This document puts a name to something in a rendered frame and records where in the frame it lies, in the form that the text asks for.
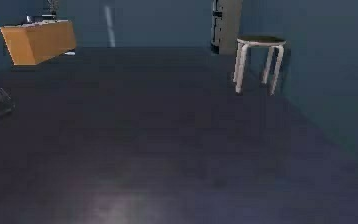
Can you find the grey tall cabinet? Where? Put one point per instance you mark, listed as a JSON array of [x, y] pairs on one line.
[[226, 26]]

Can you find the white round stool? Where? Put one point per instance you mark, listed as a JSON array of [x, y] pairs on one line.
[[258, 53]]

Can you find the orange wooden cabinet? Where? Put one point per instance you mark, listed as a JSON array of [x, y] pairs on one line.
[[37, 41]]

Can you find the dark house plant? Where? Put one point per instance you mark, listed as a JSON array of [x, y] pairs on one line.
[[52, 6]]

